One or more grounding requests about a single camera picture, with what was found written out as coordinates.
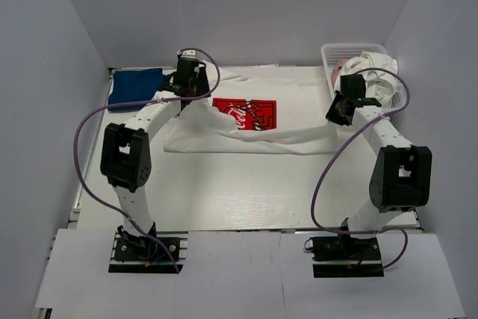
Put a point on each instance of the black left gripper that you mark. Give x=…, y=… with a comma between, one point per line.
x=183, y=88

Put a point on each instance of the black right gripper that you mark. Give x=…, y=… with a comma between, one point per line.
x=342, y=110

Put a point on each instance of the pink printed t shirt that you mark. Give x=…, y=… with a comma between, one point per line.
x=340, y=68

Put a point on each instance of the white Coca-Cola t shirt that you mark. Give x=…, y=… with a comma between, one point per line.
x=256, y=115

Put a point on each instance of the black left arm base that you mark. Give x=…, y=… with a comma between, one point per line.
x=141, y=255

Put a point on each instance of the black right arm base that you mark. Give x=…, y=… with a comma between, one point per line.
x=338, y=257

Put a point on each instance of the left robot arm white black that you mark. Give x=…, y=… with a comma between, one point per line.
x=126, y=156

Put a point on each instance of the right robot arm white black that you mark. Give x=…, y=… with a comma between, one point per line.
x=400, y=180

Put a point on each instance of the crumpled white t shirt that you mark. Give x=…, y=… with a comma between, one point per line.
x=379, y=85

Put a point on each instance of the white perforated plastic basket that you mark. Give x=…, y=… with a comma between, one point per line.
x=348, y=58

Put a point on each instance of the folded blue t shirt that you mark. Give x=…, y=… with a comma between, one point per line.
x=136, y=85

